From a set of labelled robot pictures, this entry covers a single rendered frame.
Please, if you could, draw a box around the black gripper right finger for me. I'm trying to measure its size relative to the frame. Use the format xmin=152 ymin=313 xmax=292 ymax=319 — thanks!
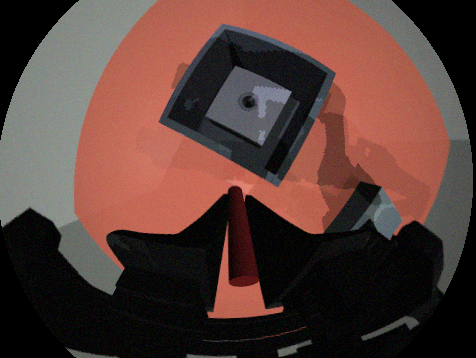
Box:
xmin=245 ymin=195 xmax=371 ymax=309

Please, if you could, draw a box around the dark red peg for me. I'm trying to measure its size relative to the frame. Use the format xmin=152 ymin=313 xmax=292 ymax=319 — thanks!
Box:
xmin=227 ymin=186 xmax=259 ymax=287

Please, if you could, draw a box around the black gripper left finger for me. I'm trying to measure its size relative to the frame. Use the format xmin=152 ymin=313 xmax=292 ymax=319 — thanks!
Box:
xmin=106 ymin=194 xmax=230 ymax=312

